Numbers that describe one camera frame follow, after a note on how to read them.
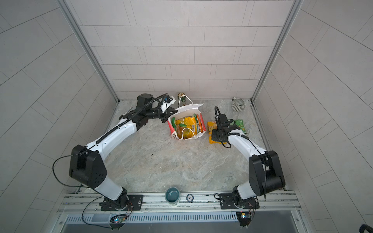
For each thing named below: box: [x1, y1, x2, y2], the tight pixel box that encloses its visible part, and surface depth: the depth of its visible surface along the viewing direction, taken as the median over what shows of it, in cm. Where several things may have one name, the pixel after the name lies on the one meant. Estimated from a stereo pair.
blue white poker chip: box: [186, 193, 195, 203], surface depth 75 cm
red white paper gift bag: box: [167, 103, 207, 141], surface depth 88 cm
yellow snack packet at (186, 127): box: [175, 116, 197, 140], surface depth 91 cm
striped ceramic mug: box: [231, 96, 245, 113], surface depth 108 cm
